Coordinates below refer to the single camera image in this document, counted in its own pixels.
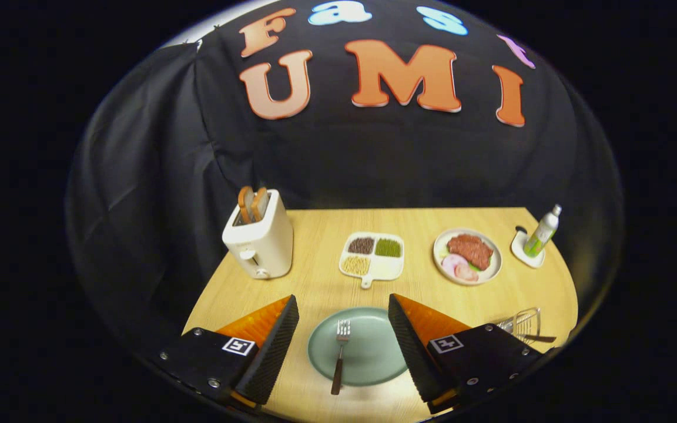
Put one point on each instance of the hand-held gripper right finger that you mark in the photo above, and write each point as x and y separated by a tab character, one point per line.
412	346

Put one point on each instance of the light blue round plate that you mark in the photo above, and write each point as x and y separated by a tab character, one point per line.
371	352

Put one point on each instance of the cream white toaster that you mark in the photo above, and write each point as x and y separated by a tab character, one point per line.
265	247

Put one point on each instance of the green labelled metal bottle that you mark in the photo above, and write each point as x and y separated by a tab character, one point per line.
540	235

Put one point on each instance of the brown meat steak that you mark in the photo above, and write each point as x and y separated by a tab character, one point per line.
471	249

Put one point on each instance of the beige round dinner plate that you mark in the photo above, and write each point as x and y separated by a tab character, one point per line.
494	264

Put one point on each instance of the dark red beans pile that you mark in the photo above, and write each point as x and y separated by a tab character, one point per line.
361	245

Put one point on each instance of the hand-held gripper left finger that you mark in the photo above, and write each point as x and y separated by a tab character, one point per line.
277	346

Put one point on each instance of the yellow soybeans pile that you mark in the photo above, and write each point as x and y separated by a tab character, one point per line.
356	265

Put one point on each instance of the white square coaster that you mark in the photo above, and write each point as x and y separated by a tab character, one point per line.
519	244

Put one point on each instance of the metal drain basket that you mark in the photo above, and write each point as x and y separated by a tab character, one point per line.
526	322

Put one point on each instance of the white compartment tray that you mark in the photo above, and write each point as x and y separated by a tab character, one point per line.
386	267

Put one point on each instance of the green beans pile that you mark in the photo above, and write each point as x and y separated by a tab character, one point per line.
388	247

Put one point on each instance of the pink ham slices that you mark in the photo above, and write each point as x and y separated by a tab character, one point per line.
455	265

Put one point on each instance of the toast bread slice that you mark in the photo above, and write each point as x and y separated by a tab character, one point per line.
245	204
260	203

